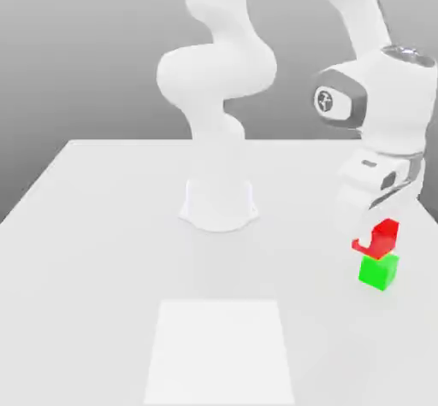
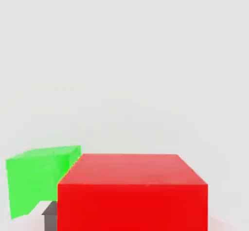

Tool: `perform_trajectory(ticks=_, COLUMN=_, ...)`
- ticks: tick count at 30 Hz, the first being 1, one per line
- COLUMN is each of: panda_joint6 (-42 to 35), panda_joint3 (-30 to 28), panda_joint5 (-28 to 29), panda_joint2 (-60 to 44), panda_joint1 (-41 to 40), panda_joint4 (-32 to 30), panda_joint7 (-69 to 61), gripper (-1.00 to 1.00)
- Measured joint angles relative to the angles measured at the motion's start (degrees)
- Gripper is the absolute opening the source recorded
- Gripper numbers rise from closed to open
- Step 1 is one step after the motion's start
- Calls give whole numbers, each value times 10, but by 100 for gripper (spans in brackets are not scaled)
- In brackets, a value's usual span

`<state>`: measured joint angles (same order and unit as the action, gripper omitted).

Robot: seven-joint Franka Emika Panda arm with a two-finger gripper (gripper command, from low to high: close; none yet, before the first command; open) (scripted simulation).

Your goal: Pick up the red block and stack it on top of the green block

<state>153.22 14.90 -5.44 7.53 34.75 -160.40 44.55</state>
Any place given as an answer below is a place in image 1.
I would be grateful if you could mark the small red cube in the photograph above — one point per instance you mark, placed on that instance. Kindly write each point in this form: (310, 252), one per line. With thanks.
(385, 238)

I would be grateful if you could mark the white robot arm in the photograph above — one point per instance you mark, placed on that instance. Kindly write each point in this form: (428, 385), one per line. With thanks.
(219, 71)

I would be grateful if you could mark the small green cube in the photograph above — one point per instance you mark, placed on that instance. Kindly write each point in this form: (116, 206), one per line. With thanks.
(376, 273)

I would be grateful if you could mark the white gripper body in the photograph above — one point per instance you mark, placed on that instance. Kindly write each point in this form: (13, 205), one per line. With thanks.
(393, 204)

